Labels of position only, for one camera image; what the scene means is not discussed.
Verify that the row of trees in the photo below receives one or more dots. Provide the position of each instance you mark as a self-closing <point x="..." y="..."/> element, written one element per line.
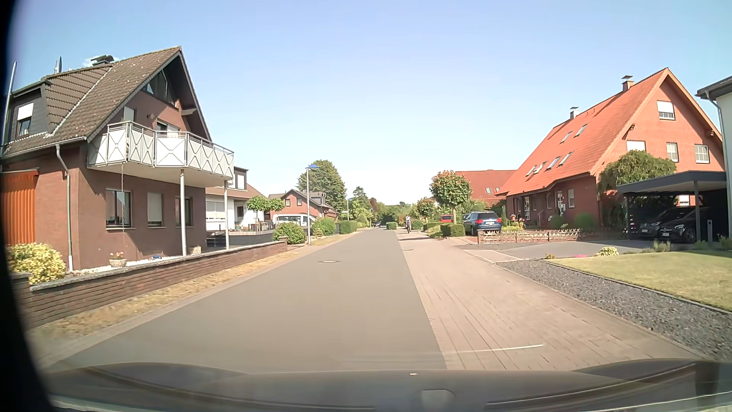
<point x="366" y="209"/>

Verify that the large dark green tree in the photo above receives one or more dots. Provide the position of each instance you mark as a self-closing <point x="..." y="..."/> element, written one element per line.
<point x="327" y="182"/>

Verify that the red brick house dark roof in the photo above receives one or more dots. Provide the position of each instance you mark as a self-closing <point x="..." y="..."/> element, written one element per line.
<point x="303" y="205"/>

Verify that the white van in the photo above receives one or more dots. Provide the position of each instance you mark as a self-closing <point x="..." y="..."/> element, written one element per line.
<point x="293" y="219"/>

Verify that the red car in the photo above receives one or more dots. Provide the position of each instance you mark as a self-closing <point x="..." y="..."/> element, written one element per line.
<point x="446" y="218"/>

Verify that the round green bush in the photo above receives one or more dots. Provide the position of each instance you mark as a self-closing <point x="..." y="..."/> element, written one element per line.
<point x="289" y="233"/>

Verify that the round-crowned small tree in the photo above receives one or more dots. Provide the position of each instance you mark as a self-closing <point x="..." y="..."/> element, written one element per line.
<point x="451" y="189"/>

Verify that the trimmed green hedge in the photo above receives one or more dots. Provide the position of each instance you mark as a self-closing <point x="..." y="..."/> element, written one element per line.
<point x="452" y="230"/>

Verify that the small ball-shaped tree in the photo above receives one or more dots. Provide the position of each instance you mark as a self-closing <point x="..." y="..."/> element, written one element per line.
<point x="264" y="203"/>

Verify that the grey asphalt road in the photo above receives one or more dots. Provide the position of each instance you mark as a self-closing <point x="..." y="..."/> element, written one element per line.
<point x="320" y="309"/>

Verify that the blue parked car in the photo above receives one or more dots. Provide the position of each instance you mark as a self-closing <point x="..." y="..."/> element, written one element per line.
<point x="481" y="222"/>

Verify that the red roofed house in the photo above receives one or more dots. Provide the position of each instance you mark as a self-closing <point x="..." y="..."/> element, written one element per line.
<point x="486" y="184"/>

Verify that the white house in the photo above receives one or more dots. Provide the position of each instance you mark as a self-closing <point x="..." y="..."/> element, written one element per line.
<point x="226" y="209"/>

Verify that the low wooden lattice fence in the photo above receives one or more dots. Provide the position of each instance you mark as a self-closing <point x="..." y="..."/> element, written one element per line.
<point x="529" y="236"/>

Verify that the red brick paved pavement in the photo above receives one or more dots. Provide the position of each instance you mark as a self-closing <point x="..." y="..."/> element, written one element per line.
<point x="503" y="309"/>

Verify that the car's own bonnet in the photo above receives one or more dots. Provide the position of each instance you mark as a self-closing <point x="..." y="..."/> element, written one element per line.
<point x="366" y="389"/>

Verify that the dry grass verge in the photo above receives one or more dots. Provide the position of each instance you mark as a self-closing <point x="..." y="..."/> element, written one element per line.
<point x="160" y="297"/>

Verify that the red brick house orange roof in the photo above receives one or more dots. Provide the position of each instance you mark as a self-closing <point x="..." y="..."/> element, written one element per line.
<point x="606" y="149"/>

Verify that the flower pot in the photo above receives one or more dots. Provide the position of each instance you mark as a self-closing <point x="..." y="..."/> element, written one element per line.
<point x="118" y="261"/>

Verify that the dark brick house with balcony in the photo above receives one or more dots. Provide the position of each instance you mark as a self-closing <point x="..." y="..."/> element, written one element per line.
<point x="103" y="171"/>

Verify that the large green bush by house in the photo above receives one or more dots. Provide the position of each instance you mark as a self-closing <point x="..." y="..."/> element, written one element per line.
<point x="635" y="169"/>

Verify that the grey gravel strip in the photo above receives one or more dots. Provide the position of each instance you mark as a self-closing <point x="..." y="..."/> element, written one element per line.
<point x="629" y="303"/>

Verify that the green lawn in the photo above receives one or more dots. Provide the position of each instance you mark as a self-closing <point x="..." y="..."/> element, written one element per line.
<point x="663" y="272"/>

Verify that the black parked car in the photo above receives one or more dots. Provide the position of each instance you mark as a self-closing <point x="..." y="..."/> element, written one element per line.
<point x="675" y="224"/>

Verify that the dark flat-roof carport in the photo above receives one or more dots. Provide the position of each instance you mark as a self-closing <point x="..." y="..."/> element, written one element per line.
<point x="675" y="183"/>

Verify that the yellow flowering bush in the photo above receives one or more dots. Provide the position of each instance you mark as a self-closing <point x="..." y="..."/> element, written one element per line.
<point x="35" y="262"/>

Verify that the white building edge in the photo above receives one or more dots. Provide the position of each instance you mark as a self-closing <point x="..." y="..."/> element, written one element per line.
<point x="721" y="149"/>

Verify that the street lamp post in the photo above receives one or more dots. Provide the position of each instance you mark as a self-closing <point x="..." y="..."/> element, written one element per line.
<point x="308" y="200"/>

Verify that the low brick garden wall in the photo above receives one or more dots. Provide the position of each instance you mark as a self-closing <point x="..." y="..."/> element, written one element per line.
<point x="143" y="280"/>

